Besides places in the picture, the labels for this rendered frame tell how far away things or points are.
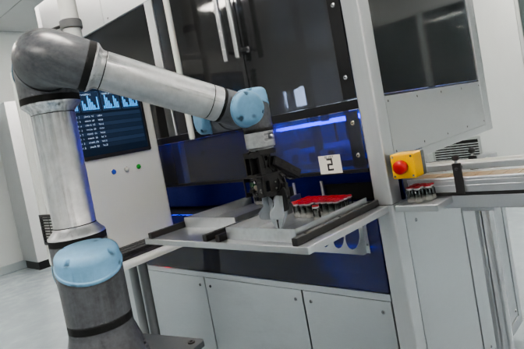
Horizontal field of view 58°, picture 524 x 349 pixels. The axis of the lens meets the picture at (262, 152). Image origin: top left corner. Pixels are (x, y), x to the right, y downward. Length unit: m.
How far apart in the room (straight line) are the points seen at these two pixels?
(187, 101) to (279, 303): 1.09
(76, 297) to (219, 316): 1.32
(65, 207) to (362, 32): 0.93
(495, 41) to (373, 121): 4.72
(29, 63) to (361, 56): 0.90
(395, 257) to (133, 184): 1.07
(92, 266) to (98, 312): 0.08
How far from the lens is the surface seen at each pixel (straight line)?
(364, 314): 1.64
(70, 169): 1.02
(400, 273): 1.51
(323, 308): 1.74
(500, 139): 6.13
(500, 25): 6.08
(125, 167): 1.98
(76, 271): 0.89
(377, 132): 1.43
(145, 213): 2.03
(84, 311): 0.91
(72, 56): 0.91
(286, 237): 1.21
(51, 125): 1.03
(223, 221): 1.54
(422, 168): 1.43
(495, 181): 1.44
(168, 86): 0.94
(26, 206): 6.15
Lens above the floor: 1.18
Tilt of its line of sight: 3 degrees down
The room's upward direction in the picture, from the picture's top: 10 degrees counter-clockwise
